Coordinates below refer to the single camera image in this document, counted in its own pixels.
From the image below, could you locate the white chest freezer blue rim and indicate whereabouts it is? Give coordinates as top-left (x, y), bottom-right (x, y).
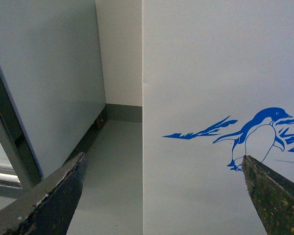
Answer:
top-left (142, 0), bottom-right (294, 235)

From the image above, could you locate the grey upright display fridge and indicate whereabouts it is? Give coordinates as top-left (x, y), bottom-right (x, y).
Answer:
top-left (0, 0), bottom-right (105, 189)

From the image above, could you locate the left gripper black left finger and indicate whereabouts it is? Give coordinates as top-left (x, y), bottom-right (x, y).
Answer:
top-left (0, 152), bottom-right (87, 235)

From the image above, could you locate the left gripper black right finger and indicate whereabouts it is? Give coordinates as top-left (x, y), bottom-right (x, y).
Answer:
top-left (242, 155), bottom-right (294, 235)

